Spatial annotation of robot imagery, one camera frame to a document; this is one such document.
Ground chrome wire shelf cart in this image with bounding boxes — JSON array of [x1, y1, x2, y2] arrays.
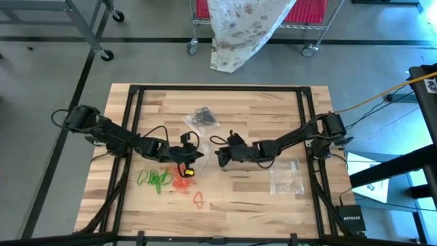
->
[[186, 0, 346, 58]]

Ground white paper sheet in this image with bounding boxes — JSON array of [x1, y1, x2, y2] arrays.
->
[[346, 152, 390, 204]]

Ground black cable bundle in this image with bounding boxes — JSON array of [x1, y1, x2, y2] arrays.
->
[[75, 155, 132, 236]]

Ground black rubber band pile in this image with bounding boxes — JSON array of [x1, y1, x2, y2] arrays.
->
[[192, 107, 216, 126]]

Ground black Netgear network switch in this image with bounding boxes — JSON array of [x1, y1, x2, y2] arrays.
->
[[335, 204, 367, 236]]

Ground yellow cable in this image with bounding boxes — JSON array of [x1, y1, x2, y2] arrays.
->
[[333, 70, 437, 114]]

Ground red plastic bin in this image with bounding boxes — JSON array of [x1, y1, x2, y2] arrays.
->
[[282, 0, 329, 25], [195, 0, 212, 20]]

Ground black floor cables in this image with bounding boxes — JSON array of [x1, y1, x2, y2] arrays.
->
[[344, 89, 421, 135]]

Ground white floral cloth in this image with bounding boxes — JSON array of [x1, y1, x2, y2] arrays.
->
[[207, 0, 298, 74]]

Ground orange rubber band pile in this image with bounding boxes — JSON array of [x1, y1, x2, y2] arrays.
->
[[166, 164, 198, 195]]

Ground green rubber band pile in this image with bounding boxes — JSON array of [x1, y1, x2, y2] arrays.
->
[[137, 167, 174, 195]]

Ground grey wheeled table frame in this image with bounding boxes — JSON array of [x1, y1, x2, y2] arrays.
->
[[0, 0, 126, 63]]

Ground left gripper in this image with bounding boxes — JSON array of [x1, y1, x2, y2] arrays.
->
[[168, 133, 205, 178]]

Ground black stand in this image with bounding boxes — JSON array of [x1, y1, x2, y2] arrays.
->
[[348, 63, 437, 245]]

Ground single orange rubber band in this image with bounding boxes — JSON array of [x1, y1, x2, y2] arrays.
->
[[192, 190, 205, 210]]

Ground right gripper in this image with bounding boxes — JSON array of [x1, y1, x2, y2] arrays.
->
[[217, 129, 263, 169]]

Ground black aluminium table frame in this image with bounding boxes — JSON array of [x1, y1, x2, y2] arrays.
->
[[0, 84, 437, 246]]

